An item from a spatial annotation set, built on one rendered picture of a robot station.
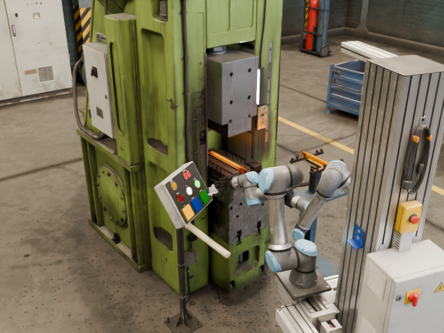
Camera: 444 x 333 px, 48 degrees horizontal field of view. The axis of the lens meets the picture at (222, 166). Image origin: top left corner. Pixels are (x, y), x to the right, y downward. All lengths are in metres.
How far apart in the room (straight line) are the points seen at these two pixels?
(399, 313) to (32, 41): 6.84
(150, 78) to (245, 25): 0.71
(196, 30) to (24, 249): 2.53
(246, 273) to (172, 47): 1.82
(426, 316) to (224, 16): 2.02
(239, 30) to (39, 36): 5.22
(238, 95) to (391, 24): 8.94
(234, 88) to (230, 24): 0.40
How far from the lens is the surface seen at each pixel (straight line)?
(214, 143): 3.89
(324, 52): 10.57
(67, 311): 3.95
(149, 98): 3.47
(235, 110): 3.26
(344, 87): 7.24
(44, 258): 4.52
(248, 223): 3.65
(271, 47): 3.55
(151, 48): 3.36
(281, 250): 2.57
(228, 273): 3.79
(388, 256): 2.35
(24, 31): 8.11
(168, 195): 2.89
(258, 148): 3.72
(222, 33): 3.24
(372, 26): 12.28
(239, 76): 3.21
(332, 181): 2.82
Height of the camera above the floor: 2.56
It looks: 27 degrees down
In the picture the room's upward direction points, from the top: straight up
